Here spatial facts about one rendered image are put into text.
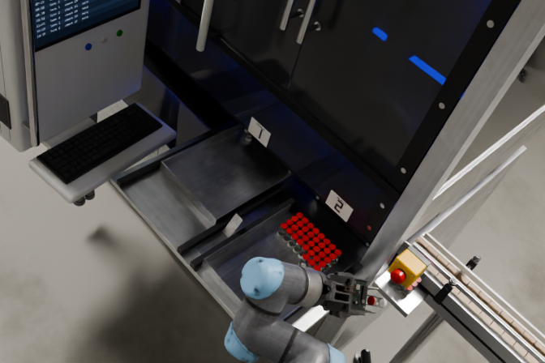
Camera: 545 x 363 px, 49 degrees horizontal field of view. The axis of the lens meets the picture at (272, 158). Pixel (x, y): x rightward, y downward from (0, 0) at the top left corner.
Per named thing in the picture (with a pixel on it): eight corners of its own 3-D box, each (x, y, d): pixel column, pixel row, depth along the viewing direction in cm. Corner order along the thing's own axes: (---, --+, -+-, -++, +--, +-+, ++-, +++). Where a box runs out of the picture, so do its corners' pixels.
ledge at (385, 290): (399, 261, 184) (401, 258, 183) (431, 292, 179) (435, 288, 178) (371, 285, 176) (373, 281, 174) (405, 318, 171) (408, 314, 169)
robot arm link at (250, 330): (270, 379, 109) (296, 326, 108) (216, 350, 111) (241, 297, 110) (276, 363, 117) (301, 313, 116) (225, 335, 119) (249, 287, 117)
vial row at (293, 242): (280, 230, 179) (284, 221, 175) (323, 273, 172) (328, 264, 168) (275, 233, 177) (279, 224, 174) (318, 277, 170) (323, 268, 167)
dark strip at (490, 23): (360, 228, 171) (502, -17, 114) (372, 240, 169) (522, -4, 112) (358, 231, 170) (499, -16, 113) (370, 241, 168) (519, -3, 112)
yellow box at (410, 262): (401, 258, 172) (410, 244, 167) (420, 276, 169) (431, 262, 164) (385, 271, 168) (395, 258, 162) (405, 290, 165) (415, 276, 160)
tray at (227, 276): (287, 211, 184) (290, 203, 182) (349, 271, 175) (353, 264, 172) (201, 266, 164) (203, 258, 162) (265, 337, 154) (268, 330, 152)
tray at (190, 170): (241, 128, 204) (243, 121, 202) (294, 178, 194) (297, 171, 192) (159, 168, 184) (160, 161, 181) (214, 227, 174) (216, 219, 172)
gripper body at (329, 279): (366, 318, 121) (326, 310, 114) (335, 312, 128) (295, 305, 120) (371, 279, 123) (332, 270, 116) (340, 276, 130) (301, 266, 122)
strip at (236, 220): (232, 224, 176) (236, 212, 172) (239, 232, 175) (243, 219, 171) (195, 248, 168) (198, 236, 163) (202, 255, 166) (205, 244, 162)
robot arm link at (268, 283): (230, 286, 113) (250, 246, 112) (273, 294, 119) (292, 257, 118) (251, 309, 106) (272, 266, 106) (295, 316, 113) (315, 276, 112)
